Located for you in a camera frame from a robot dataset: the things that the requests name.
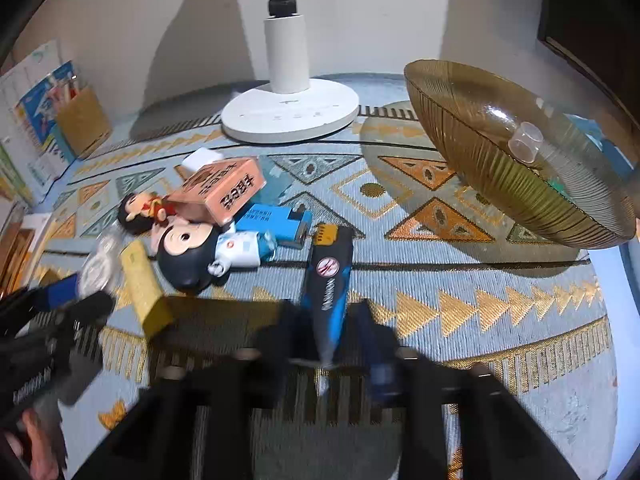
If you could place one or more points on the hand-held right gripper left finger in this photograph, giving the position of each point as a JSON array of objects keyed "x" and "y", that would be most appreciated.
[{"x": 277, "y": 340}]

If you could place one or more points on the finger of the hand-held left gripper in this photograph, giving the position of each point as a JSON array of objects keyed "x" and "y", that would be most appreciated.
[
  {"x": 90, "y": 306},
  {"x": 55, "y": 294}
]

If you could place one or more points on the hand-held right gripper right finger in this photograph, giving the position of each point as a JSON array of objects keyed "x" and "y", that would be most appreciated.
[{"x": 385, "y": 380}]

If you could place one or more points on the clear plastic wrapper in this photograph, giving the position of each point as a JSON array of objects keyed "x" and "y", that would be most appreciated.
[{"x": 100, "y": 265}]

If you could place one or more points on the yellow rectangular box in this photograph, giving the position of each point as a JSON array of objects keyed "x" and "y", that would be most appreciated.
[{"x": 142, "y": 285}]

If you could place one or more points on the black and blue tube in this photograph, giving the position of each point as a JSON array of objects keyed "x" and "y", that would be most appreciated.
[{"x": 325, "y": 285}]

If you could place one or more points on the small red-dressed figurine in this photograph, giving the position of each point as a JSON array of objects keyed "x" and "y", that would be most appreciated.
[{"x": 135, "y": 212}]

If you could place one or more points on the large black-haired figurine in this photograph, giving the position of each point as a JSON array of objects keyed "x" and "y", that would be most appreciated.
[{"x": 190, "y": 260}]

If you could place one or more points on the blue rectangular box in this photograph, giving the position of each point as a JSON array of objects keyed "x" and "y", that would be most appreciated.
[{"x": 275, "y": 222}]

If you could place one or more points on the pink cardboard box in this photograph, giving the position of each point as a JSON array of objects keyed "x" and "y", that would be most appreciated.
[{"x": 225, "y": 190}]

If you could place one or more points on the amber ribbed glass bowl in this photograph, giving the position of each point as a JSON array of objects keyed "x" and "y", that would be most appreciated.
[{"x": 475, "y": 135}]

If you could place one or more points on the person's left hand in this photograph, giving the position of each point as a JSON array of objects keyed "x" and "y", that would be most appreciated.
[{"x": 37, "y": 437}]

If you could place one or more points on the brown wooden item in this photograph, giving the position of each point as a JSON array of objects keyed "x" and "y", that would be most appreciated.
[{"x": 15, "y": 255}]

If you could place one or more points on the flat white box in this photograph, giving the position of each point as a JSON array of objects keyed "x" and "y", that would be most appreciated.
[{"x": 37, "y": 232}]

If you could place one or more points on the green edged book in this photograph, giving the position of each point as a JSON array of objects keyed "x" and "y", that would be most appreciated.
[{"x": 15, "y": 175}]

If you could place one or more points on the teal translucent item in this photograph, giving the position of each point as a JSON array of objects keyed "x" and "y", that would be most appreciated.
[{"x": 275, "y": 182}]

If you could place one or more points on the blue picture book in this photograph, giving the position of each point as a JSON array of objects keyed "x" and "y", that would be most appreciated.
[{"x": 42, "y": 120}]

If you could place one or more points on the cardboard pen holder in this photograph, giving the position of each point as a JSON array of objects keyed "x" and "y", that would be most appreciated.
[{"x": 82, "y": 120}]

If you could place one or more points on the small white box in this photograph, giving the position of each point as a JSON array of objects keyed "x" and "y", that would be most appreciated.
[{"x": 200, "y": 160}]

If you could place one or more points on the bundle of colored pencils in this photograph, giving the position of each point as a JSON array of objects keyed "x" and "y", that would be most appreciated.
[{"x": 65, "y": 87}]

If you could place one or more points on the white printed sheet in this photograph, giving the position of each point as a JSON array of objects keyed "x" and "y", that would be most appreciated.
[{"x": 22, "y": 77}]

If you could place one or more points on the small clear plastic cup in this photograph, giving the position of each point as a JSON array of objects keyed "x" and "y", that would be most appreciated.
[{"x": 525, "y": 142}]

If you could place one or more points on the dark wooden furniture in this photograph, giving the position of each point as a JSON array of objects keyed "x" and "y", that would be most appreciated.
[{"x": 590, "y": 10}]

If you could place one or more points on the white pedestal fan stand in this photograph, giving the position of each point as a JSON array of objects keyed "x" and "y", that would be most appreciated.
[{"x": 287, "y": 50}]

